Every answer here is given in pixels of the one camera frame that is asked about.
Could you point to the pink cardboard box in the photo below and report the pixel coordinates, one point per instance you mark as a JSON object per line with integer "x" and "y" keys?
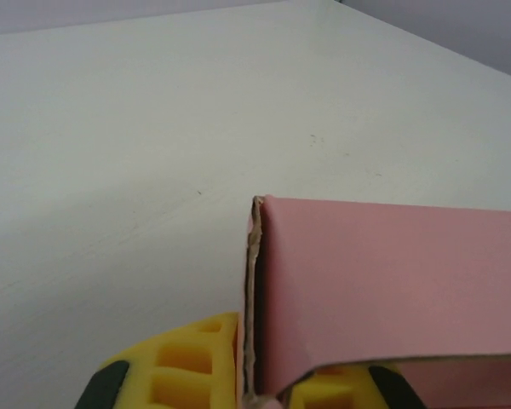
{"x": 387, "y": 281}

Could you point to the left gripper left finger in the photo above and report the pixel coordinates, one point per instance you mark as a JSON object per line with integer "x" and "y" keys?
{"x": 179, "y": 366}

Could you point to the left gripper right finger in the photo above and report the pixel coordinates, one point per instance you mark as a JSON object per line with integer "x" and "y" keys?
{"x": 345, "y": 387}

